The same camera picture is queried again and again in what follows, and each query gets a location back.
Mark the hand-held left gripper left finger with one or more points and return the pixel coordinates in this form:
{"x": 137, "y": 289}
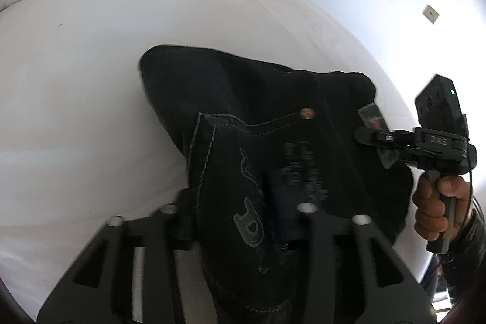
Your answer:
{"x": 152, "y": 263}

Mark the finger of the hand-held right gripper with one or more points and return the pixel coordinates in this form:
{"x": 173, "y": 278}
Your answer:
{"x": 383, "y": 140}

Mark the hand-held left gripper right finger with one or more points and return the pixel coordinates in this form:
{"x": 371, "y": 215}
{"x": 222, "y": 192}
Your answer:
{"x": 341, "y": 271}

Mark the black denim pants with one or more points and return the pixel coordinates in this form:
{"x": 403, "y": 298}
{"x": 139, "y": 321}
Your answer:
{"x": 235, "y": 104}

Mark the person's right forearm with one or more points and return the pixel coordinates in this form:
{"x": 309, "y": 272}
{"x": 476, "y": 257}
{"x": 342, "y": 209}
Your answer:
{"x": 470, "y": 252}

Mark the person's right hand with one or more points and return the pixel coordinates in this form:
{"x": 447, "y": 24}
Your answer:
{"x": 427, "y": 210}

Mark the white bed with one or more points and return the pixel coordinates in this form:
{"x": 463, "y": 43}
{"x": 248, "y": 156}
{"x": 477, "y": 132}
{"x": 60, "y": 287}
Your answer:
{"x": 76, "y": 81}

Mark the beige wall socket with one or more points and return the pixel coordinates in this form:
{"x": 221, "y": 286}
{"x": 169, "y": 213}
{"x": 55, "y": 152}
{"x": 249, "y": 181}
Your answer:
{"x": 431, "y": 13}

